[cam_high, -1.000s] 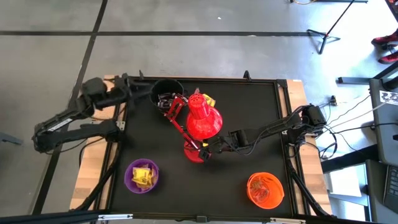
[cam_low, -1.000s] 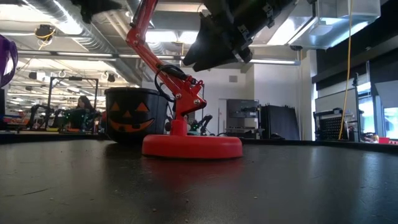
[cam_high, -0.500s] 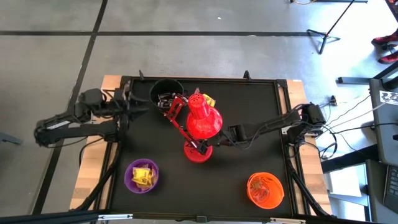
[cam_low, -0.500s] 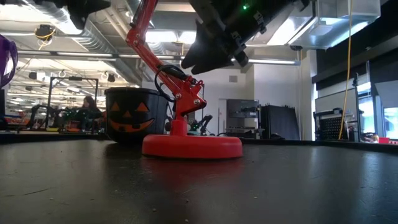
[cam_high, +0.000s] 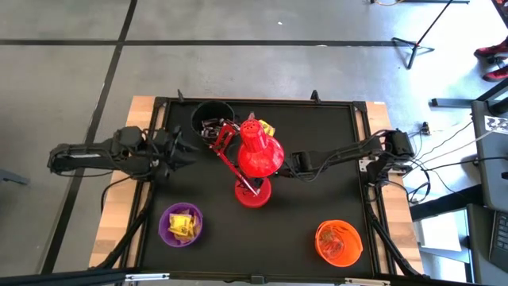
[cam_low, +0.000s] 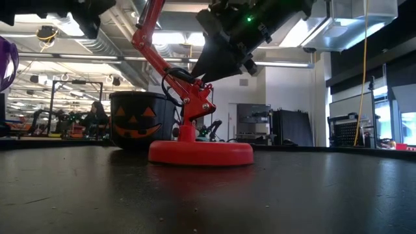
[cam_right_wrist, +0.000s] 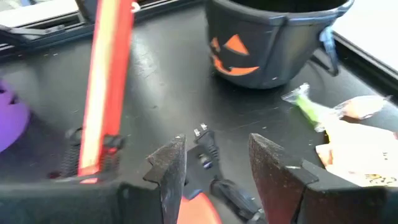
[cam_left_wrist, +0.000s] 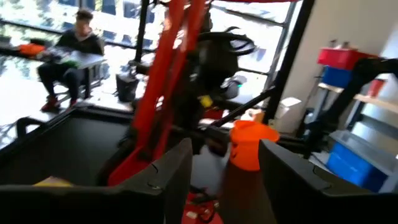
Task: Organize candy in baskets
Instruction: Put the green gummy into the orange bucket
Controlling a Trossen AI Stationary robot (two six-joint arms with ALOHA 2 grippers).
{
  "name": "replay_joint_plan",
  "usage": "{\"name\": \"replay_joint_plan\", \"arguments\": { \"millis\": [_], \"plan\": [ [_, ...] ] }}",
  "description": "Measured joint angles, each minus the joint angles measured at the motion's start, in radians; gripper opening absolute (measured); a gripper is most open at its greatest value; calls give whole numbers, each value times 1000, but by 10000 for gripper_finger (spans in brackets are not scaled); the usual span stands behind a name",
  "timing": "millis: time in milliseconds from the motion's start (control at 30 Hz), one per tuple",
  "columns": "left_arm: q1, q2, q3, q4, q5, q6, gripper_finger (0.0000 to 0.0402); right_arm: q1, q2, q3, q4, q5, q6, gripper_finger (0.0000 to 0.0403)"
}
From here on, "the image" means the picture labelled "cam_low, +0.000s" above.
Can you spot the black perforated crate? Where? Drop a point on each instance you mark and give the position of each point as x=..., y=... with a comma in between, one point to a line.
x=344, y=133

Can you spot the red desk lamp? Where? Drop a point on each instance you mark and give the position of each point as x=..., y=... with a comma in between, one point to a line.
x=201, y=152

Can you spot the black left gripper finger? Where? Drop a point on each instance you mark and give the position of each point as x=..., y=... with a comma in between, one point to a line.
x=97, y=5
x=91, y=26

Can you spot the long ceiling light bar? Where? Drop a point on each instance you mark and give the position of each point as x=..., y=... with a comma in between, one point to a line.
x=81, y=57

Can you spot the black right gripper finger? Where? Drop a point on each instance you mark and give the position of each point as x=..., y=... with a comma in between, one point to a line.
x=217, y=61
x=250, y=66

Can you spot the person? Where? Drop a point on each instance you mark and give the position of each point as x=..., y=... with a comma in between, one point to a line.
x=194, y=123
x=94, y=117

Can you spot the black aluminium table frame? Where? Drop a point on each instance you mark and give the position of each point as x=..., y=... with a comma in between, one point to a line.
x=39, y=143

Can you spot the grey background cabinet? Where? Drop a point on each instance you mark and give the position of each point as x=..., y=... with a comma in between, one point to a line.
x=253, y=120

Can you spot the black background robot arm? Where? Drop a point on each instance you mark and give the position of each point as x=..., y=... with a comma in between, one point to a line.
x=45, y=118
x=211, y=128

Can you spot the black background rig frame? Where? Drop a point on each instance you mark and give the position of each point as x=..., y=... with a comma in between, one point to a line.
x=78, y=82

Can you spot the black jack-o-lantern bucket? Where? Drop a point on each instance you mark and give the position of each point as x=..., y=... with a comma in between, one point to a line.
x=139, y=120

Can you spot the purple plastic bucket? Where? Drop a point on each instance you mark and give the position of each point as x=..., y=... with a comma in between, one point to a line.
x=13, y=55

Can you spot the black background panel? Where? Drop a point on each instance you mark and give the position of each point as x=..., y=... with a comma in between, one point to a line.
x=295, y=126

